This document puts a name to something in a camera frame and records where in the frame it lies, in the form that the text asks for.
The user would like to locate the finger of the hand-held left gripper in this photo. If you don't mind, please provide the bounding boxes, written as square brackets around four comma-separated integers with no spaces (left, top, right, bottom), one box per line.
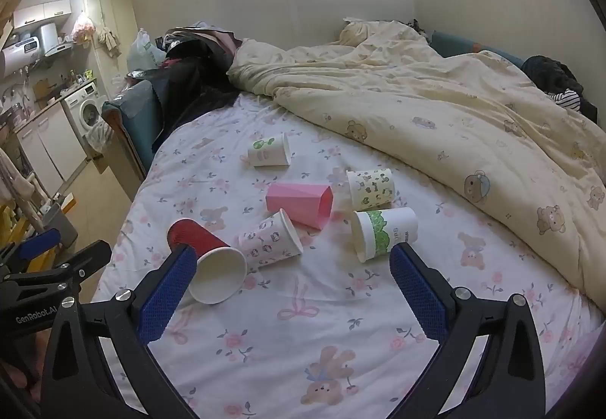
[0,227,62,275]
[0,239,113,296]

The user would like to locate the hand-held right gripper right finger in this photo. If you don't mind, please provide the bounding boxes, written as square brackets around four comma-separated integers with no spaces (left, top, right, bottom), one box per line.
[388,241,548,419]

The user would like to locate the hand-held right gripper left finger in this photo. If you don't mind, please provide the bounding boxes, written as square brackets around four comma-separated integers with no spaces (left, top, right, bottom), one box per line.
[40,243,200,419]

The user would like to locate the red paper cup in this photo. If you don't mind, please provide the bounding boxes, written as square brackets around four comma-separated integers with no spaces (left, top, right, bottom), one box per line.
[167,218,248,305]

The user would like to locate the white cup with green band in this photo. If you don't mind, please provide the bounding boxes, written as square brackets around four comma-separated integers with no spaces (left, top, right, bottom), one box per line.
[350,207,420,263]

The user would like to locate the white cup with pink print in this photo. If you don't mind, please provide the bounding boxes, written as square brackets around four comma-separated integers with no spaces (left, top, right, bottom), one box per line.
[238,208,304,269]

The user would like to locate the cream cup with green pattern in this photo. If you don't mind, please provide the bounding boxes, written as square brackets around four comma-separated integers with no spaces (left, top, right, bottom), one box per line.
[345,168,396,212]

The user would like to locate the pink square plastic cup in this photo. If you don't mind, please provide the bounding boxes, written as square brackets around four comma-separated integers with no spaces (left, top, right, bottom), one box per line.
[265,181,335,231]

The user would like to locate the white cup with green leaves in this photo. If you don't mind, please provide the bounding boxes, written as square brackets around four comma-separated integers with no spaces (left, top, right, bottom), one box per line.
[247,132,291,168]

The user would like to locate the grey bin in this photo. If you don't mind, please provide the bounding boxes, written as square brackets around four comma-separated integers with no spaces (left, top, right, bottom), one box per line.
[42,204,79,249]

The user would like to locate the yellow rack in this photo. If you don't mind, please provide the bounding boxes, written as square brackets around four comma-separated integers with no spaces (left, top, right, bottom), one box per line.
[0,204,43,273]

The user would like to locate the white kitchen base cabinet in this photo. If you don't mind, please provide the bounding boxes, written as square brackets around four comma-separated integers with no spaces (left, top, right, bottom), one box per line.
[14,102,88,193]

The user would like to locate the white cloth on washing machine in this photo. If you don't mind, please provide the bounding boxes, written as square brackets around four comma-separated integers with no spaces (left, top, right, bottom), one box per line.
[85,121,114,152]

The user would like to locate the white floral bed sheet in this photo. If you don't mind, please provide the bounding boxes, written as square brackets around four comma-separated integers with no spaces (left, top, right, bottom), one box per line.
[90,92,606,419]

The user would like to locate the white washing machine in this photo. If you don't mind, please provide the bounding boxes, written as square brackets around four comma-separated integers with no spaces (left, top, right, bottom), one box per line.
[63,83,112,150]

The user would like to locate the cream bear print duvet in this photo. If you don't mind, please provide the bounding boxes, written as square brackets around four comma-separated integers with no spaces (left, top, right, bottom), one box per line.
[227,20,606,306]

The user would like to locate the white water heater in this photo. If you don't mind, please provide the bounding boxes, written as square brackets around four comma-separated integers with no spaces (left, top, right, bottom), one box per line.
[0,22,58,79]

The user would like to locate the dark clothing pile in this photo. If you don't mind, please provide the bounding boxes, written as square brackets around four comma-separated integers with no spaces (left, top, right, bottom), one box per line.
[151,22,244,150]

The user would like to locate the white plastic bag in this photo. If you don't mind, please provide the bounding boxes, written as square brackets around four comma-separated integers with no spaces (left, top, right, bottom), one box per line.
[127,28,167,72]

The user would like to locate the beige hanging cloth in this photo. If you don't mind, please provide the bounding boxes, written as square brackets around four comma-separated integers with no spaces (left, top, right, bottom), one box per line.
[98,26,121,58]

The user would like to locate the pink hanging bag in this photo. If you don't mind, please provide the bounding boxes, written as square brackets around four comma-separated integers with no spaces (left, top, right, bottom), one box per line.
[71,12,98,44]

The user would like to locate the tall white cabinet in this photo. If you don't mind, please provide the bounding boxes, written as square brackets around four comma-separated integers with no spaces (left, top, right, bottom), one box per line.
[83,0,119,84]

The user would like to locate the striped garment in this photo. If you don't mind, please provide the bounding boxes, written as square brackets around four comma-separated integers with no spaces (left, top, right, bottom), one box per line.
[549,89,583,111]

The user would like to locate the dark jacket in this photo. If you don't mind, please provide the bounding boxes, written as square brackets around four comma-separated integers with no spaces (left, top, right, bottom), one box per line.
[523,55,600,117]

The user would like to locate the blue upholstered bed frame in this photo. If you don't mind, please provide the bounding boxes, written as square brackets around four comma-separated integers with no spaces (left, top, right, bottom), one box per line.
[102,31,526,202]

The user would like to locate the white wall cabinets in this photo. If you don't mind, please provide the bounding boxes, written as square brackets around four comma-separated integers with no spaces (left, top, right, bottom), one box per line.
[13,0,72,29]

